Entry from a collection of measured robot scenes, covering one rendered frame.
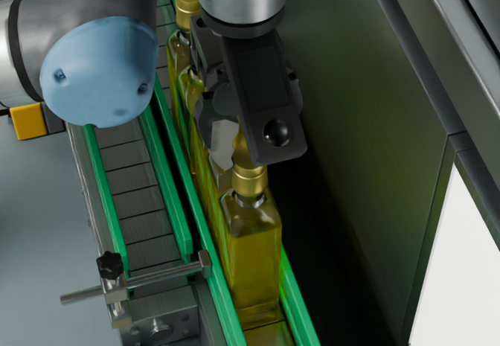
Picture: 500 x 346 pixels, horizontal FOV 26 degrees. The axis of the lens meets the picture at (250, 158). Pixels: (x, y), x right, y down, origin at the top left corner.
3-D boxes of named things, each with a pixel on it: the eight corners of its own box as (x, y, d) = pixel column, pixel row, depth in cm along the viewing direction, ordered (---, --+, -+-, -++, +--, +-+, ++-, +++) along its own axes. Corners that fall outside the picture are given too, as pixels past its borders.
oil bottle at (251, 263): (280, 315, 125) (284, 211, 108) (233, 327, 124) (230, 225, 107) (265, 275, 128) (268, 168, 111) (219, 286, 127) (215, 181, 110)
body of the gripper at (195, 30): (266, 44, 103) (268, -52, 93) (294, 111, 98) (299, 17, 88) (188, 61, 102) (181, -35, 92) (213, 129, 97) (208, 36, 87)
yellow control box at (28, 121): (66, 132, 158) (59, 100, 152) (15, 144, 157) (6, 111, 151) (57, 97, 162) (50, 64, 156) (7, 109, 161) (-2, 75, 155)
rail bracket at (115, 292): (214, 304, 125) (211, 247, 115) (71, 342, 123) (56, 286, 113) (207, 283, 127) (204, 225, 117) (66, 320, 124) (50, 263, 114)
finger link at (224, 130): (216, 132, 108) (228, 68, 101) (232, 177, 105) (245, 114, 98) (186, 135, 108) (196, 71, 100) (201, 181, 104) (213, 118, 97)
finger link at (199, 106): (236, 131, 102) (249, 68, 96) (241, 145, 101) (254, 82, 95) (187, 138, 101) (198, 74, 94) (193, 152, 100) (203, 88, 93)
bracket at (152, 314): (202, 338, 131) (199, 309, 125) (125, 359, 129) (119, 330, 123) (193, 312, 133) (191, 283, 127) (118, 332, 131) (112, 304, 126)
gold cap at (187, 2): (170, 25, 120) (168, -3, 117) (184, 4, 122) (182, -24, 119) (199, 35, 119) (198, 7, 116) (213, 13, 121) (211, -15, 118)
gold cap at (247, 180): (271, 192, 107) (272, 165, 103) (237, 200, 106) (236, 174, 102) (261, 164, 109) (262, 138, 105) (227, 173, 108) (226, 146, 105)
